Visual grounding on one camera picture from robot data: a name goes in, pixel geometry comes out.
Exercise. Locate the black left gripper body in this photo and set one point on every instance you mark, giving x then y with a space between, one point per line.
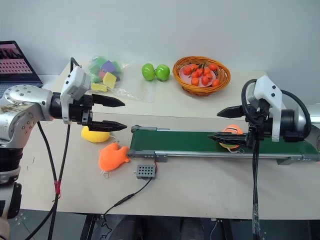
80 112

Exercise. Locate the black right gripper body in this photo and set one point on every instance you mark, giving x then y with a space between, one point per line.
262 125

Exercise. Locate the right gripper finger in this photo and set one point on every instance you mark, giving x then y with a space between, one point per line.
232 112
230 138

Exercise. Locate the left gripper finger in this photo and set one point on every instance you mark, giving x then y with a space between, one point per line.
107 126
107 102

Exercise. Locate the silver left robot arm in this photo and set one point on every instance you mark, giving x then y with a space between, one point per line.
22 100

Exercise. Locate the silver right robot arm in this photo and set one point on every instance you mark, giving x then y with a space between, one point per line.
290 120

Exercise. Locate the yellow plush toy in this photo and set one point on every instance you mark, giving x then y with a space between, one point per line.
93 136

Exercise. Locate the small orange toy fruit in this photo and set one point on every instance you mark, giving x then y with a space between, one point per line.
216 83
199 72
207 71
194 67
205 80
194 75
209 76
213 67
195 81
187 71

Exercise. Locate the green toy apple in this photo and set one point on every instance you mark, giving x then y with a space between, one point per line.
163 73
148 72

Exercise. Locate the green conveyor belt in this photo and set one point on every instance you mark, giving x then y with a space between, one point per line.
160 155
175 141

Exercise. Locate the flat yellow foam block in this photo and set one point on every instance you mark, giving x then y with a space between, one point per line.
98 87

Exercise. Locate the large yellow foam block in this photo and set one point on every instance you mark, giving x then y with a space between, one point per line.
110 80

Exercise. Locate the orange wicker basket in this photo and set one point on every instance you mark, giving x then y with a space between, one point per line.
222 86

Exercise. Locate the pink foam block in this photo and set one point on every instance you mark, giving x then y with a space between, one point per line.
102 74

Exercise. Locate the clear plastic bag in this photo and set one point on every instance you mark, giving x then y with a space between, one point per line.
140 92

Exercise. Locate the purple foam block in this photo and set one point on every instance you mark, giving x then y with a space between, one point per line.
108 67

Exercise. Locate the green foam block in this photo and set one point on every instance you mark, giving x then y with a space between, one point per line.
98 62

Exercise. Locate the small red tomatoes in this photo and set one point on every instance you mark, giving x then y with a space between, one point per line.
185 78

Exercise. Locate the grey perforated control box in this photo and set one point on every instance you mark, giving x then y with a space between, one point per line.
145 172

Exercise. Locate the red tape wrap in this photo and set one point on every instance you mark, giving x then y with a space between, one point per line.
57 188

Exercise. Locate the open laptop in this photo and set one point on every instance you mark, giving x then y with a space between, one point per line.
15 62

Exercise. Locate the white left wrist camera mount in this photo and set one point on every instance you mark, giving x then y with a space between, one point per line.
75 83

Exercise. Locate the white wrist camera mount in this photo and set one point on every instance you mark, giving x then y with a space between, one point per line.
265 86
75 83

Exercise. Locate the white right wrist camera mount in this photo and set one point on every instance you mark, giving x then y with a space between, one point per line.
265 86

